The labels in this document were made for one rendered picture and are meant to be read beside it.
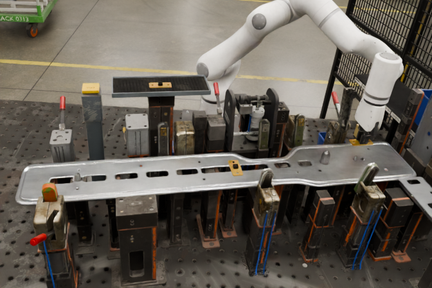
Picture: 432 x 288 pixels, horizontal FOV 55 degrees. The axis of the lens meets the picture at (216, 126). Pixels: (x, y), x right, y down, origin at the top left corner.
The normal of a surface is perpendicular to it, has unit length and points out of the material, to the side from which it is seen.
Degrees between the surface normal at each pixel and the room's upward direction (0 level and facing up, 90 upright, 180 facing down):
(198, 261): 0
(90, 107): 90
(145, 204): 0
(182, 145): 90
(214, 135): 90
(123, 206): 0
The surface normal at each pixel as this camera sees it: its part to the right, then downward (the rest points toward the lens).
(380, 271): 0.08, -0.83
